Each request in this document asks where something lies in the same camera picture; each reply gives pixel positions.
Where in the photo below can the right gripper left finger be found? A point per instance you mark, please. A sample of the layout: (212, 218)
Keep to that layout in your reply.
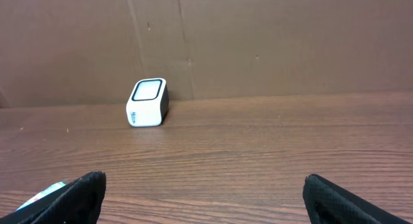
(78, 202)

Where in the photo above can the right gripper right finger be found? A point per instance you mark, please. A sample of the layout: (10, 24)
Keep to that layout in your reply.
(328, 203)

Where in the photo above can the teal snack packet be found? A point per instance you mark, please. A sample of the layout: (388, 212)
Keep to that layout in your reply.
(45, 192)

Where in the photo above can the white barcode scanner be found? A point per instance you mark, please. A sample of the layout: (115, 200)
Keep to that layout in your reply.
(148, 103)

